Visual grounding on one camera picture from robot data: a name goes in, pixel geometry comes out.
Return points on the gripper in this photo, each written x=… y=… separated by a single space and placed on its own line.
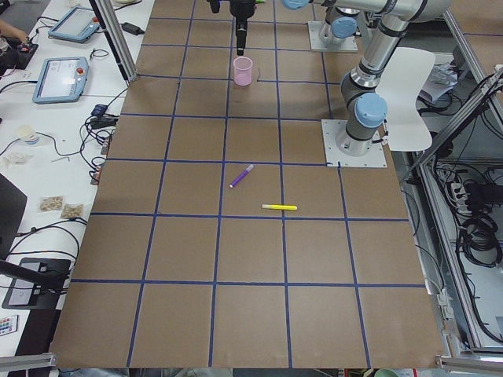
x=242 y=9

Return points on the purple pen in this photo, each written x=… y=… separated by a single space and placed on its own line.
x=241 y=176

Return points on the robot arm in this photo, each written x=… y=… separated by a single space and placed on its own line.
x=367 y=109
x=332 y=12

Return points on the pink mesh cup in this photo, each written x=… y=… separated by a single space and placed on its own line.
x=242 y=71

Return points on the black power adapter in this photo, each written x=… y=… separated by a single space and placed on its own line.
x=132 y=29

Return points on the far teach pendant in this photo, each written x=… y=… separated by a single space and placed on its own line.
x=77 y=25

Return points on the teach pendant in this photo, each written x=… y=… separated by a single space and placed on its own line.
x=61 y=80
x=77 y=25

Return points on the yellow pen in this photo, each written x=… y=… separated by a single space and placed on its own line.
x=279 y=207

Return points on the near teach pendant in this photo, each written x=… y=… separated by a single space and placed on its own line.
x=61 y=80

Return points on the white chair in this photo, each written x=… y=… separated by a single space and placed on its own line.
x=400 y=84

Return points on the snack bag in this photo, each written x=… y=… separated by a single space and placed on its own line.
x=51 y=203
x=72 y=211

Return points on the black device on stand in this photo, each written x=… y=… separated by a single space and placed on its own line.
x=37 y=283

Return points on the colourful remote control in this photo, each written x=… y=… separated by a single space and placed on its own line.
x=9 y=325

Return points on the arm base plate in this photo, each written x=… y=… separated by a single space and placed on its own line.
x=343 y=151
x=337 y=37

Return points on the aluminium frame post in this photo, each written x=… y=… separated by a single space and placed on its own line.
x=110 y=25

